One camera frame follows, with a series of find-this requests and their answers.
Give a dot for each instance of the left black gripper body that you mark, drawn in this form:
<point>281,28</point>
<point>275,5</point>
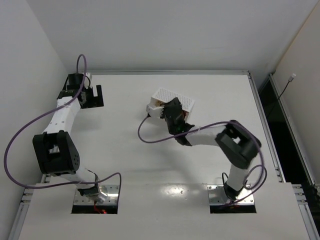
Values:
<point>92,99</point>

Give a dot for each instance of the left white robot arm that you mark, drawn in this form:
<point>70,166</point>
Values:
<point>55,151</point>

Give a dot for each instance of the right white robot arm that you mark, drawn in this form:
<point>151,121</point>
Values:
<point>235,143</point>

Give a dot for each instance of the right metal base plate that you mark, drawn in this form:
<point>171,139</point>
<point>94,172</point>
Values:
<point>217,196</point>

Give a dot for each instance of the white perforated plastic box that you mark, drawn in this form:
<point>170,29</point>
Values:
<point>165,95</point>

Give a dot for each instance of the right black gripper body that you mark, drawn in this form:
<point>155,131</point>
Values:
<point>172,110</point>

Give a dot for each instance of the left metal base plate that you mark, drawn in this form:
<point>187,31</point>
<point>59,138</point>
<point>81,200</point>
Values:
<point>107,196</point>

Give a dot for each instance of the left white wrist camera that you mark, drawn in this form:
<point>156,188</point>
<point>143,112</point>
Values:
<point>88,80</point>

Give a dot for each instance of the metal base plate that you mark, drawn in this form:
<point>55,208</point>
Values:
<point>217,196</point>
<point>107,196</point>

